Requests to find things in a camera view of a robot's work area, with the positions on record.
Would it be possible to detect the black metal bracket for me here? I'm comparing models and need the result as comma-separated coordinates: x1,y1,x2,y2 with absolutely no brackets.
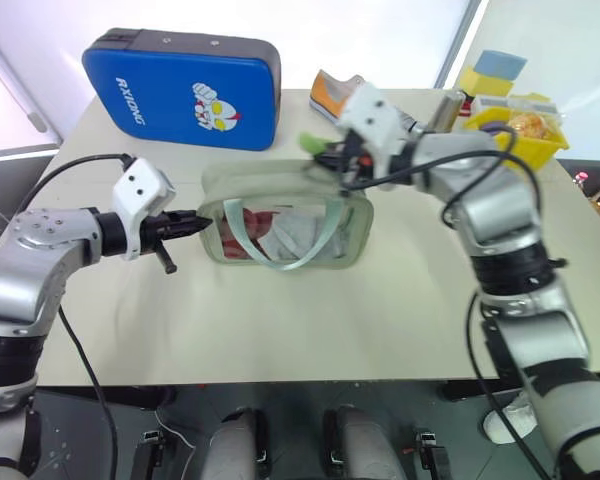
129,428,167,480
412,428,452,480

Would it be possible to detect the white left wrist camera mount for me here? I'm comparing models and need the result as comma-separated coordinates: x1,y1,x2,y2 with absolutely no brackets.
111,158,177,262

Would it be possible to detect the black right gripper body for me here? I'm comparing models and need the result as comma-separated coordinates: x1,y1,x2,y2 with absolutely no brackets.
328,128,377,194

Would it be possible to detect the orange and grey shoe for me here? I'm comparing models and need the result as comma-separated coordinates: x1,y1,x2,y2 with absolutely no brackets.
308,69,367,127

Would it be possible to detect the yellow sponge block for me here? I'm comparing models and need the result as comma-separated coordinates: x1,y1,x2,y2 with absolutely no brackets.
456,66,517,99

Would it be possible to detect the blue sponge block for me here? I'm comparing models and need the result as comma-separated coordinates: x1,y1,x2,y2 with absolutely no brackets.
474,49,528,82

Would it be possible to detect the blue cartoon print case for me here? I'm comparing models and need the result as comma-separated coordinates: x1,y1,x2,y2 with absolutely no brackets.
81,28,283,153

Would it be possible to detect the pink cloth in pouch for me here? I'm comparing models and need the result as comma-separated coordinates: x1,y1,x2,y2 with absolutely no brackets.
221,205,282,260

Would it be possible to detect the grey rounded shape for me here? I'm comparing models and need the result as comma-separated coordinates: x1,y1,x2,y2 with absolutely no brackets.
322,403,407,480

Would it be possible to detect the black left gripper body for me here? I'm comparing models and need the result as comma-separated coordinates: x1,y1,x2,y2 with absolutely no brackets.
139,209,181,275

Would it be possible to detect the green pouch with clear window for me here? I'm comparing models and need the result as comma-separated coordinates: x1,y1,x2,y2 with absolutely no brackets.
200,158,376,273

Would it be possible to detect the silver metal can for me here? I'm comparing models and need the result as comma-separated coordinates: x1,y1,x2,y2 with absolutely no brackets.
426,89,470,134

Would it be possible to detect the yellow plastic bin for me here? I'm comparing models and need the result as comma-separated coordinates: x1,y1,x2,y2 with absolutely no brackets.
461,91,571,172

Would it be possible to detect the grey cloth in pouch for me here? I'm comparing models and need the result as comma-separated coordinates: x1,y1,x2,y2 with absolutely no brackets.
257,208,343,263

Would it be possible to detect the orange snack packet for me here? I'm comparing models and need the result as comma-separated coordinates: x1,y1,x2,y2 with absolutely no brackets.
504,109,557,142

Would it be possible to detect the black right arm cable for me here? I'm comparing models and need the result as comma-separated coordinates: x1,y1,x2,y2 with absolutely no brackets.
339,127,569,480

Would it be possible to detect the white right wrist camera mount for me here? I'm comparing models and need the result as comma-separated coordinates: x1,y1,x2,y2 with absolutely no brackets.
336,82,412,192

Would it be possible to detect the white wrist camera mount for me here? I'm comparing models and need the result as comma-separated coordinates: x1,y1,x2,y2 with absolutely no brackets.
336,82,412,192
111,158,177,262

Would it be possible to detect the white crumpled object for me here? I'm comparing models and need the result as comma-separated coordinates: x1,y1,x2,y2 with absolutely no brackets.
481,392,537,446

